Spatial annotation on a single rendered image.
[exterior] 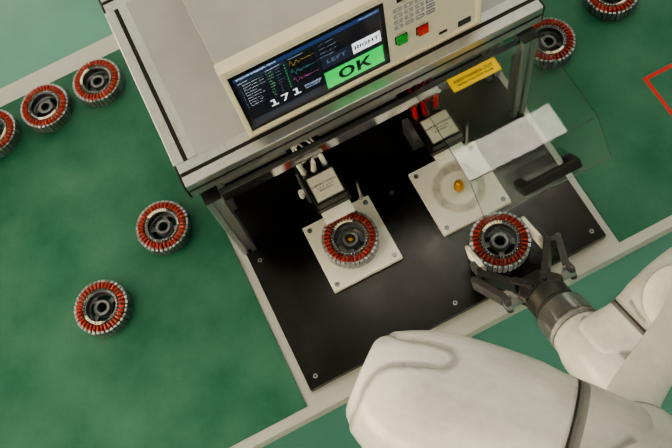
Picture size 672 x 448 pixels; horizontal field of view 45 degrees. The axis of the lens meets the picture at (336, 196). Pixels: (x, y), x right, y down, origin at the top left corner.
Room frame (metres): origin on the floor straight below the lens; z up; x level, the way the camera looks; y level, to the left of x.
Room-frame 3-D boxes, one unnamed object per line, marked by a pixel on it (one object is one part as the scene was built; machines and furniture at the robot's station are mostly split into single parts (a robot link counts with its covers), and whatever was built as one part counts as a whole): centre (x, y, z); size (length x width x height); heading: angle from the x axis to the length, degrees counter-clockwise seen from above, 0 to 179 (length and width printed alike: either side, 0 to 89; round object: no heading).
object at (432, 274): (0.58, -0.12, 0.76); 0.64 x 0.47 x 0.02; 99
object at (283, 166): (0.66, -0.10, 1.03); 0.62 x 0.01 x 0.03; 99
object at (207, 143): (0.88, -0.07, 1.09); 0.68 x 0.44 x 0.05; 99
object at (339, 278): (0.54, 0.00, 0.78); 0.15 x 0.15 x 0.01; 9
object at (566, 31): (0.83, -0.54, 0.77); 0.11 x 0.11 x 0.04
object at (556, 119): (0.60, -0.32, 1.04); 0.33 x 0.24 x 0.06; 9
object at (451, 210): (0.58, -0.24, 0.78); 0.15 x 0.15 x 0.01; 9
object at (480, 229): (0.43, -0.26, 0.84); 0.11 x 0.11 x 0.04
